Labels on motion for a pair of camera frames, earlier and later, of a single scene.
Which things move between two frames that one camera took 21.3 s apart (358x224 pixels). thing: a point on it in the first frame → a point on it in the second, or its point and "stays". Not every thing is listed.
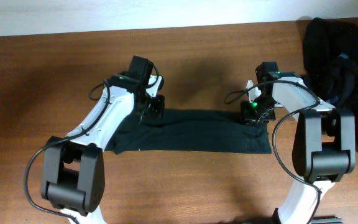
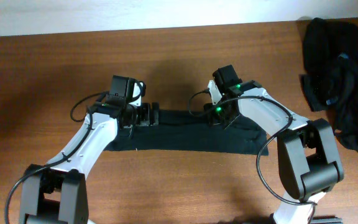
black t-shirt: [189, 130] stays
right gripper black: [247, 117] → [212, 120]
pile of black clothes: [340, 61] stays
